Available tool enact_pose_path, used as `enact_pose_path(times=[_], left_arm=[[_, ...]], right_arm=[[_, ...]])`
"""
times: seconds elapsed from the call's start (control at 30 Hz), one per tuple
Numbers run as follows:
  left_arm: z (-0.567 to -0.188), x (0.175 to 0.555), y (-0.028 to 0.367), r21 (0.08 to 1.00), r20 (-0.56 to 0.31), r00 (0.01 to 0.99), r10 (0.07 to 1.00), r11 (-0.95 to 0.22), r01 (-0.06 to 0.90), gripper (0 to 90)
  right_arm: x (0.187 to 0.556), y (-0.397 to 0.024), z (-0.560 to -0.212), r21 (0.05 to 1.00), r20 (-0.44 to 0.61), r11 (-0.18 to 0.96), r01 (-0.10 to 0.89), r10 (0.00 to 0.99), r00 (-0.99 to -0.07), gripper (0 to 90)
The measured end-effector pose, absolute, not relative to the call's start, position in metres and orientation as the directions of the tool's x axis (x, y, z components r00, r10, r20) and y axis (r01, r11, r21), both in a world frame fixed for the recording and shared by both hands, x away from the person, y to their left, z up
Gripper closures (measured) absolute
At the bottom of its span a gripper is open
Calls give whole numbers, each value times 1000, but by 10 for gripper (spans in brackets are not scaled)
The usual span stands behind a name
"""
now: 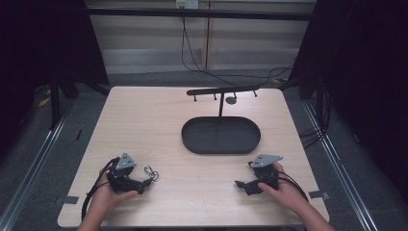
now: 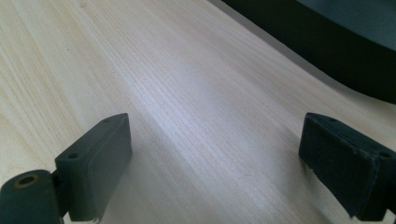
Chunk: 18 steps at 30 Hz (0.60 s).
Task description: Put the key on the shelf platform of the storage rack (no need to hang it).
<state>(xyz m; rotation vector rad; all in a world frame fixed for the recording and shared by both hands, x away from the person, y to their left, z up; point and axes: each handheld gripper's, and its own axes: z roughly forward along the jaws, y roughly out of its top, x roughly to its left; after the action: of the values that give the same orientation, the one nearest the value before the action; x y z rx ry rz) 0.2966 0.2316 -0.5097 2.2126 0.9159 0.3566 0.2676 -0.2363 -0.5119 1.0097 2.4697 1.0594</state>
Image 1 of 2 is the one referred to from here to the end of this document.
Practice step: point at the black metal stand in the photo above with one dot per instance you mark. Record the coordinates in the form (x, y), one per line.
(55, 102)

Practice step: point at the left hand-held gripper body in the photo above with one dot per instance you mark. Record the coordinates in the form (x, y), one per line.
(121, 179)

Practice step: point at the person's left hand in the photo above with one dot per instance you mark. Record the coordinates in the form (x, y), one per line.
(104, 197)

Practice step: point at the black key rack with tray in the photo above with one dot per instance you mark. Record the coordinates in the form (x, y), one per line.
(220, 134)

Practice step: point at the person's right hand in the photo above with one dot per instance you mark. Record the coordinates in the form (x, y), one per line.
(284, 191)

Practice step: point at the yellow floor tape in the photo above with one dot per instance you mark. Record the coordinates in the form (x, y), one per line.
(43, 102)

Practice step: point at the dark curtain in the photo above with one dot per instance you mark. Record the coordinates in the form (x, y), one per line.
(359, 80)
(45, 48)

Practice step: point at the white wall socket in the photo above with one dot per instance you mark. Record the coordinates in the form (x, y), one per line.
(187, 4)

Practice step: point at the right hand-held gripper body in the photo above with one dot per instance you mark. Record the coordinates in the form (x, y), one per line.
(265, 171)

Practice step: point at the black horizontal bar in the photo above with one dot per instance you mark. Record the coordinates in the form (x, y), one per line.
(198, 13)

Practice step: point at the grey tape strip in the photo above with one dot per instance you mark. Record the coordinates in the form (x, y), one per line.
(319, 194)
(66, 200)

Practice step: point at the metal floor rail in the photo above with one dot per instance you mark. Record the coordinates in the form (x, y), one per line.
(340, 166)
(35, 163)

